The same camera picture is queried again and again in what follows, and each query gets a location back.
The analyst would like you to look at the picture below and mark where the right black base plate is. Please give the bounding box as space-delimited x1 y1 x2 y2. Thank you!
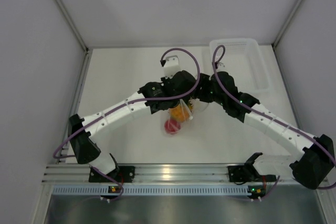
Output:
228 165 252 184

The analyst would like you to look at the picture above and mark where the white slotted cable duct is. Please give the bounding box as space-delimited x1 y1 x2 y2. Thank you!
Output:
52 185 253 196

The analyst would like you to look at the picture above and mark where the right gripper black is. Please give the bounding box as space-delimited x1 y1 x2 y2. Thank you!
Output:
188 73 227 106

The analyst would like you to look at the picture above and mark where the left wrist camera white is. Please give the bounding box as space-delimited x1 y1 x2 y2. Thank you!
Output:
163 55 181 79

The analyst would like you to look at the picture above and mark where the clear zip top bag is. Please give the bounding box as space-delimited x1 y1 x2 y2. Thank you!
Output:
160 99 209 136

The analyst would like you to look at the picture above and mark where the white plastic basket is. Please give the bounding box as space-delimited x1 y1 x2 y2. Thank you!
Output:
209 38 271 94

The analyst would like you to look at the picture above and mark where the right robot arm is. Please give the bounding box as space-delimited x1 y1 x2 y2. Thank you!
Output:
196 71 335 189

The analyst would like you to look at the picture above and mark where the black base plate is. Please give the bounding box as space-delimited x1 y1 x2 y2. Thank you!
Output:
228 165 252 184
88 166 135 183

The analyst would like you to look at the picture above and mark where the fake pineapple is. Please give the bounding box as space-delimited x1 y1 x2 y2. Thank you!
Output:
169 100 193 123

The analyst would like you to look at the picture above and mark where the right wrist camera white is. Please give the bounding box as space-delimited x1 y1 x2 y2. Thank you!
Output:
217 62 226 71

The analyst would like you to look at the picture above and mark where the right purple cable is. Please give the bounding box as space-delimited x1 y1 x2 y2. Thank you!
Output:
212 45 336 202

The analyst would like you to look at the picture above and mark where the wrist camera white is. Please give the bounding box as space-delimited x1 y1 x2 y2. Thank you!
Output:
217 62 226 71
163 55 181 79

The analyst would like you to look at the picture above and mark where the aluminium mounting rail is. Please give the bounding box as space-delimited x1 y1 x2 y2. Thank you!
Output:
41 163 302 183

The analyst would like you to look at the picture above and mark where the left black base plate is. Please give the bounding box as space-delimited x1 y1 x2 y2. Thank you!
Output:
88 166 135 183

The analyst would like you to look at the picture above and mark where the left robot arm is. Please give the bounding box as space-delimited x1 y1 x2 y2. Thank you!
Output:
68 70 200 182

